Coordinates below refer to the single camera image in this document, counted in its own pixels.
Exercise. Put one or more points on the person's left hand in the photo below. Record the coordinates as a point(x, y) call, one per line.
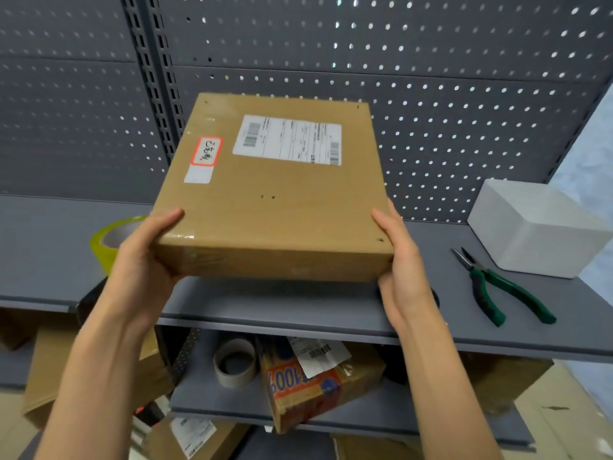
point(136, 270)

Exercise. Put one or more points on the person's right hand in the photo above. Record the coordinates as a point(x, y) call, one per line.
point(407, 282)

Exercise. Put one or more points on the person's right thumb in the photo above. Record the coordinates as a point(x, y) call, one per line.
point(389, 229)

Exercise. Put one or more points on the person's left thumb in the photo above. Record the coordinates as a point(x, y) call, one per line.
point(158, 226)

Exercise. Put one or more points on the brown cardboard parcel box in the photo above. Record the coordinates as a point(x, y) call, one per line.
point(277, 196)

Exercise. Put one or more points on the person's right forearm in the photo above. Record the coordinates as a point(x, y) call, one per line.
point(445, 392)

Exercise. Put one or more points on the person's left forearm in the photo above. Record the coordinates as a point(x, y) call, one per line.
point(91, 383)

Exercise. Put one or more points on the yellow-green tape roll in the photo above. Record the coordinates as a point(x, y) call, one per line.
point(108, 241)

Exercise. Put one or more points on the grey metal shelf board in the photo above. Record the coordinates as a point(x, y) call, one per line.
point(230, 402)
point(297, 306)

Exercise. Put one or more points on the white foam box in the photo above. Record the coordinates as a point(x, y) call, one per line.
point(531, 229)

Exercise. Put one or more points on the white barcode shipping label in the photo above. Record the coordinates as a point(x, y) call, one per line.
point(318, 354)

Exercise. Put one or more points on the grey pegboard panel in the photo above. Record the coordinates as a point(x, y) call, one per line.
point(67, 90)
point(431, 90)

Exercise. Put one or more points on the grey slotted shelf upright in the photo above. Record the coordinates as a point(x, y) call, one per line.
point(153, 76)

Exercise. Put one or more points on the empty cardboard tape core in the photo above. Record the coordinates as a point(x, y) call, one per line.
point(234, 363)

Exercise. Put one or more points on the orange printed cardboard box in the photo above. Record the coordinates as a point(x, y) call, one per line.
point(311, 392)

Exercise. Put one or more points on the large brown cardboard box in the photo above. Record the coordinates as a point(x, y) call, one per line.
point(48, 373)

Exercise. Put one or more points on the brown box with white label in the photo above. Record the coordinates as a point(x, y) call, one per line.
point(206, 438)

